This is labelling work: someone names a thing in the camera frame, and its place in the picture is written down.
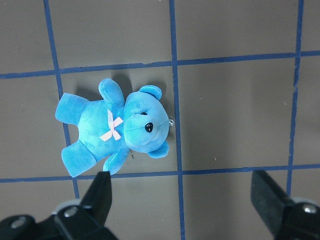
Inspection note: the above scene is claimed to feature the blue plush teddy bear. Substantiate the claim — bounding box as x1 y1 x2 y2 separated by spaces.
55 78 171 177

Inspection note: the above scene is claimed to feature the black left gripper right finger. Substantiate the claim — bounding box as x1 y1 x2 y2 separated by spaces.
250 170 320 240

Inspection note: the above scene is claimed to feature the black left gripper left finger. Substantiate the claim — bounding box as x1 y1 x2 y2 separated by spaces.
0 171 117 240

